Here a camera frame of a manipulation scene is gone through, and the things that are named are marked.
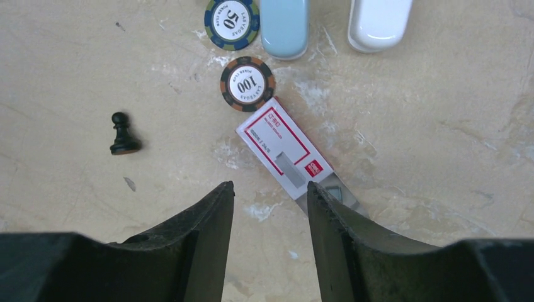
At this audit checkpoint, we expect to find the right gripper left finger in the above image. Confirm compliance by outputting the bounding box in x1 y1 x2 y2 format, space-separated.
1 181 235 301

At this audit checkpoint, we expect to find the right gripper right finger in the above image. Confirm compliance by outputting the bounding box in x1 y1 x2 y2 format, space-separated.
307 182 533 301

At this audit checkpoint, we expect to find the small staple strip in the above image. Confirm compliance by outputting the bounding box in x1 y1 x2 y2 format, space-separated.
123 177 137 192

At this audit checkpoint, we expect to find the red white card box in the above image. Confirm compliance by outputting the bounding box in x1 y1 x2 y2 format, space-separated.
236 97 369 218

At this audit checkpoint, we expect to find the white stapler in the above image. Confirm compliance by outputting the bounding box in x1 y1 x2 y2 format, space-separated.
348 0 413 53

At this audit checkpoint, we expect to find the light blue stapler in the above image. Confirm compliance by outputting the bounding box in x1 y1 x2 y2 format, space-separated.
259 0 310 60

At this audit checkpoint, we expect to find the black chess pawn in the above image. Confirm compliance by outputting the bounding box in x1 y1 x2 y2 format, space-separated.
110 112 142 155

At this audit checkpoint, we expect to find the lower poker chip in row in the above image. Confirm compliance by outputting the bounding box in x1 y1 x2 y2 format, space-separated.
220 56 276 113

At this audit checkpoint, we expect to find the poker chip in row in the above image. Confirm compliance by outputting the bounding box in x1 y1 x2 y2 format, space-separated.
220 56 276 113
204 0 260 51

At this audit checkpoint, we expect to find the upper poker chip in row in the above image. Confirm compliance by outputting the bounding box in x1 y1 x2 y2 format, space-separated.
204 0 260 51

